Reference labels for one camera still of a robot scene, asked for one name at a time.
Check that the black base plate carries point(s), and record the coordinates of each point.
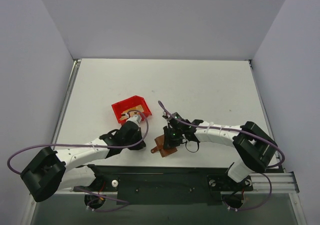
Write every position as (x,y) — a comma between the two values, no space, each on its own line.
(143,185)

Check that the gold cards in bin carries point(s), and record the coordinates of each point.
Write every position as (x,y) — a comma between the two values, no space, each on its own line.
(137,109)

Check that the brown leather card holder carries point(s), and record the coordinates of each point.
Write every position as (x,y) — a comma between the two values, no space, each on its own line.
(159,141)

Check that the aluminium table frame rail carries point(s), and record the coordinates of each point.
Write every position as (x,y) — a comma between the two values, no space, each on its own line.
(222,92)

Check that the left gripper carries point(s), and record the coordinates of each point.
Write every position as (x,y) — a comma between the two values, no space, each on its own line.
(139,145)

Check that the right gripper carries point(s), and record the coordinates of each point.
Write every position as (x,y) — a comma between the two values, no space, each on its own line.
(169,140)

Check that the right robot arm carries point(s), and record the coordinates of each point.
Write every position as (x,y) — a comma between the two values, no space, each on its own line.
(254,147)

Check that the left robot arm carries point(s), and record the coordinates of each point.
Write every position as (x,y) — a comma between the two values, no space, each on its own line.
(55,169)

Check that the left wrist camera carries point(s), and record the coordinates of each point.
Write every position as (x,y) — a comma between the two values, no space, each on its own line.
(132,117)

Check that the red plastic bin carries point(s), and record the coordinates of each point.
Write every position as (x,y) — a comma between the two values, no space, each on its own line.
(130,102)

